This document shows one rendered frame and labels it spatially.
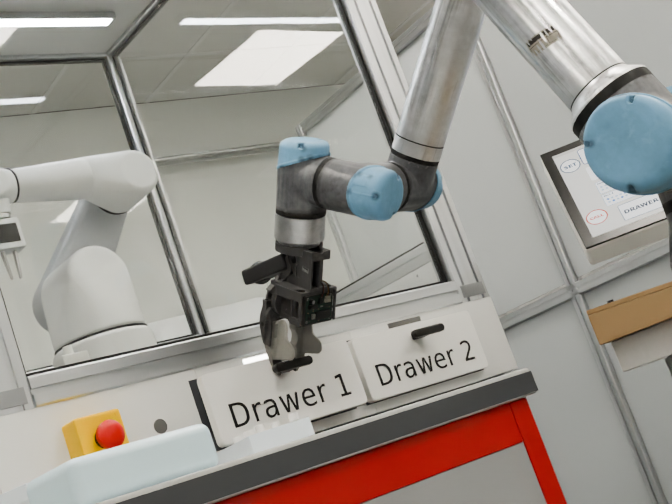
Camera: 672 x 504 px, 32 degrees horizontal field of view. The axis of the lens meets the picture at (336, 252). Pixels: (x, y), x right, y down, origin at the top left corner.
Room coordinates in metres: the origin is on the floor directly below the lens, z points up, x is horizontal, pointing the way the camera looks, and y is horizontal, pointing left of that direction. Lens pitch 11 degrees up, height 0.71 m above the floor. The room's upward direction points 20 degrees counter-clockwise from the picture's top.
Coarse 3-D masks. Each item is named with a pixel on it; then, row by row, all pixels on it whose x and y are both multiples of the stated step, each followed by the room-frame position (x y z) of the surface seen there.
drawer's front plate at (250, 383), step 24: (264, 360) 1.78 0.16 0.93; (336, 360) 1.87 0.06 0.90; (216, 384) 1.71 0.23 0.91; (240, 384) 1.74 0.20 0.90; (264, 384) 1.77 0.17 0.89; (288, 384) 1.80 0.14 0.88; (312, 384) 1.83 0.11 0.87; (336, 384) 1.86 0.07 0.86; (360, 384) 1.89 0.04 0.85; (216, 408) 1.71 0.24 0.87; (240, 408) 1.73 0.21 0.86; (264, 408) 1.76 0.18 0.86; (312, 408) 1.82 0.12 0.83; (336, 408) 1.85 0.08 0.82; (216, 432) 1.71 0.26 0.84; (240, 432) 1.72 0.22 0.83
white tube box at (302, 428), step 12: (300, 420) 1.41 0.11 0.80; (264, 432) 1.38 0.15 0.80; (276, 432) 1.39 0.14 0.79; (288, 432) 1.40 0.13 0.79; (300, 432) 1.41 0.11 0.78; (312, 432) 1.41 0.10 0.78; (240, 444) 1.40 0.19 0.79; (252, 444) 1.37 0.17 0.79; (264, 444) 1.38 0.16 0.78; (276, 444) 1.39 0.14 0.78; (228, 456) 1.44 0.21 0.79; (240, 456) 1.41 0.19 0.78
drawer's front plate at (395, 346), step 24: (384, 336) 1.97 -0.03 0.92; (408, 336) 2.01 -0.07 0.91; (432, 336) 2.04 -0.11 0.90; (456, 336) 2.08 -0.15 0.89; (360, 360) 1.92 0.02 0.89; (384, 360) 1.96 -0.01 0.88; (408, 360) 1.99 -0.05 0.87; (432, 360) 2.03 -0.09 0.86; (456, 360) 2.07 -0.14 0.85; (480, 360) 2.10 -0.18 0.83; (408, 384) 1.98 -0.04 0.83
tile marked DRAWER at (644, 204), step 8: (632, 200) 2.16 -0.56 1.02; (640, 200) 2.15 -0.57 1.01; (648, 200) 2.15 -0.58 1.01; (656, 200) 2.14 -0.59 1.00; (624, 208) 2.16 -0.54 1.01; (632, 208) 2.15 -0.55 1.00; (640, 208) 2.14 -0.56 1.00; (648, 208) 2.14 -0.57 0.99; (656, 208) 2.13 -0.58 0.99; (624, 216) 2.14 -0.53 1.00; (632, 216) 2.14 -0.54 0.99
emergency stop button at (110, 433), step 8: (104, 424) 1.55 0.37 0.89; (112, 424) 1.55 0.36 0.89; (120, 424) 1.56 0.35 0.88; (96, 432) 1.54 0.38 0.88; (104, 432) 1.54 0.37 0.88; (112, 432) 1.55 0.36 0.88; (120, 432) 1.56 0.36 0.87; (104, 440) 1.54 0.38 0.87; (112, 440) 1.55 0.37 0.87; (120, 440) 1.55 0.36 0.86
